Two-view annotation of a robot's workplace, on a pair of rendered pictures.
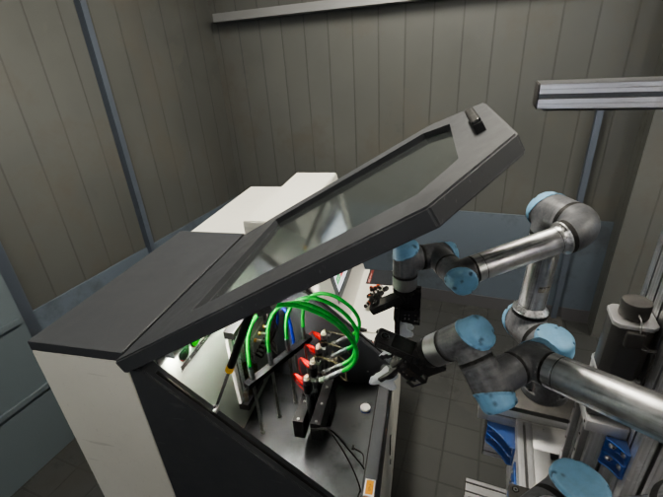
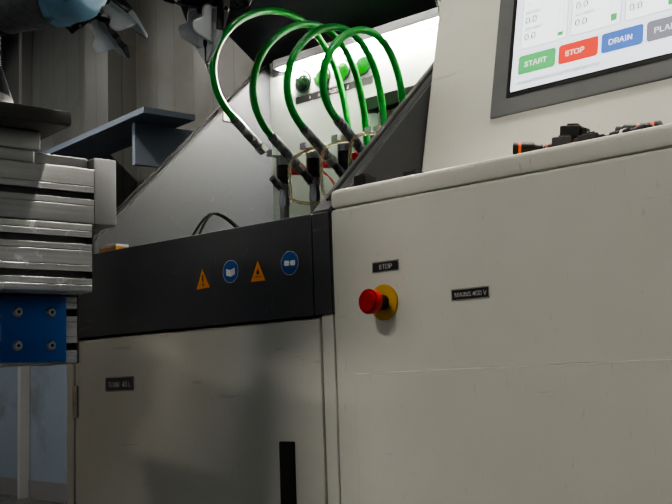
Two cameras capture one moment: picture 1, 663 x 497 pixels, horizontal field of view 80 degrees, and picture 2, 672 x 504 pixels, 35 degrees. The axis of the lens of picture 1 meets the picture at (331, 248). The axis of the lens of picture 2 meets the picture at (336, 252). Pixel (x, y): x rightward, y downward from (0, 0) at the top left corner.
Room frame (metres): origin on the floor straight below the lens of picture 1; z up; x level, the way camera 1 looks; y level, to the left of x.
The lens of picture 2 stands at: (2.00, -1.63, 0.68)
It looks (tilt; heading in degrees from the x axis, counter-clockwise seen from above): 7 degrees up; 117
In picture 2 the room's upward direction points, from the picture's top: 2 degrees counter-clockwise
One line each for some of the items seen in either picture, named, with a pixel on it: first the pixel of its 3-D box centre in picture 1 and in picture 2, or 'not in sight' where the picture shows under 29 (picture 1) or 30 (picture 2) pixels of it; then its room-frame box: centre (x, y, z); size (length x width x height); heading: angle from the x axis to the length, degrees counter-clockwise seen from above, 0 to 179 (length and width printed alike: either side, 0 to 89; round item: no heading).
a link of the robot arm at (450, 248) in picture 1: (439, 257); not in sight; (1.04, -0.32, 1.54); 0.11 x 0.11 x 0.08; 9
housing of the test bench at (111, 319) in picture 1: (241, 374); not in sight; (1.45, 0.47, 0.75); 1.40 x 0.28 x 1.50; 166
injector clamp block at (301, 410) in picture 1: (320, 399); not in sight; (1.12, 0.08, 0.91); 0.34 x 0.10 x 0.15; 166
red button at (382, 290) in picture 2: not in sight; (375, 301); (1.37, -0.27, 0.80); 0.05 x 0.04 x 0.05; 166
